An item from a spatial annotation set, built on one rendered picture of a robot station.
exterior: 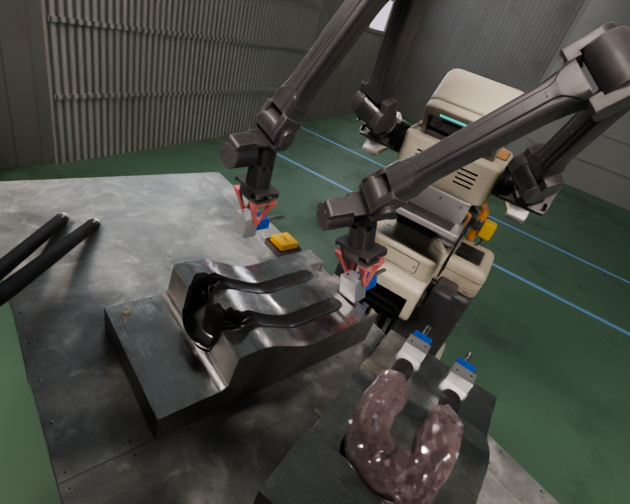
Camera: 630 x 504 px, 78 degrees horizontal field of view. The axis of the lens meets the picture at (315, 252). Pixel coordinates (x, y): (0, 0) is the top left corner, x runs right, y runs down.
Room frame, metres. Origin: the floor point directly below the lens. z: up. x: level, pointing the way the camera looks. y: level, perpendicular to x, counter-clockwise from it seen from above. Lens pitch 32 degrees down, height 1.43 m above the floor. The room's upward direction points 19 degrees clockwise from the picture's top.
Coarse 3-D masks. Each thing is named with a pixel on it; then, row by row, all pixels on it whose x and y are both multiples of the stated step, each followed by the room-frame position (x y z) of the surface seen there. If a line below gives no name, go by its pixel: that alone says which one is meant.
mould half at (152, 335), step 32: (288, 256) 0.81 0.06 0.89; (288, 288) 0.69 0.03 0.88; (320, 288) 0.72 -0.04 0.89; (128, 320) 0.48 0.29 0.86; (160, 320) 0.51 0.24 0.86; (320, 320) 0.62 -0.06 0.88; (352, 320) 0.65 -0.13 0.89; (128, 352) 0.42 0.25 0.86; (160, 352) 0.44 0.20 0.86; (192, 352) 0.46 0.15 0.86; (224, 352) 0.44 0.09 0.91; (256, 352) 0.45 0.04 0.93; (288, 352) 0.51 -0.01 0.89; (320, 352) 0.58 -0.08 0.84; (160, 384) 0.38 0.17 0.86; (192, 384) 0.40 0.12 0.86; (224, 384) 0.41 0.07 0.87; (256, 384) 0.46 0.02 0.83; (160, 416) 0.33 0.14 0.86; (192, 416) 0.37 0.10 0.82
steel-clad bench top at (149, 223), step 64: (0, 192) 0.79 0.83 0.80; (64, 192) 0.88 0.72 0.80; (128, 192) 0.99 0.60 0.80; (192, 192) 1.12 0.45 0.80; (0, 256) 0.58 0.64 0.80; (64, 256) 0.65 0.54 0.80; (128, 256) 0.72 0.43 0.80; (192, 256) 0.80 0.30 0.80; (256, 256) 0.89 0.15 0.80; (64, 320) 0.48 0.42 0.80; (64, 384) 0.36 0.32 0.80; (128, 384) 0.40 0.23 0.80; (320, 384) 0.53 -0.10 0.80; (64, 448) 0.27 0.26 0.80; (128, 448) 0.30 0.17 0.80; (192, 448) 0.33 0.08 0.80; (256, 448) 0.37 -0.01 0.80
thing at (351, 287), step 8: (352, 272) 0.75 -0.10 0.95; (368, 272) 0.77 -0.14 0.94; (376, 272) 0.79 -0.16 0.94; (344, 280) 0.72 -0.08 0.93; (352, 280) 0.72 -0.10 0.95; (360, 280) 0.72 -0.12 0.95; (376, 280) 0.76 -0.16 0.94; (344, 288) 0.72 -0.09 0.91; (352, 288) 0.71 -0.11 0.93; (360, 288) 0.71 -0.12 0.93; (368, 288) 0.74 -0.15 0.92; (344, 296) 0.72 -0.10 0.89; (352, 296) 0.71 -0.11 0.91; (360, 296) 0.72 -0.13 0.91
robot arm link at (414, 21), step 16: (400, 0) 0.93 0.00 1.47; (416, 0) 0.92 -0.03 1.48; (400, 16) 0.93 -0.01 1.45; (416, 16) 0.95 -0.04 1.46; (400, 32) 0.94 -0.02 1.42; (384, 48) 0.98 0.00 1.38; (400, 48) 0.97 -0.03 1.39; (384, 64) 0.98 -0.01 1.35; (400, 64) 1.01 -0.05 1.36; (368, 80) 1.04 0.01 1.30; (384, 80) 1.00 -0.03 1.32; (384, 96) 1.02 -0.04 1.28; (384, 112) 1.02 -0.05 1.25; (384, 128) 1.07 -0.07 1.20
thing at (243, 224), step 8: (248, 208) 0.85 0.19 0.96; (240, 216) 0.81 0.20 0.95; (248, 216) 0.82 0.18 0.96; (272, 216) 0.89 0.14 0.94; (280, 216) 0.90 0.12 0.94; (240, 224) 0.81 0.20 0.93; (248, 224) 0.80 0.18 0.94; (264, 224) 0.84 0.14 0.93; (240, 232) 0.81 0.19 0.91; (248, 232) 0.81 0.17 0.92
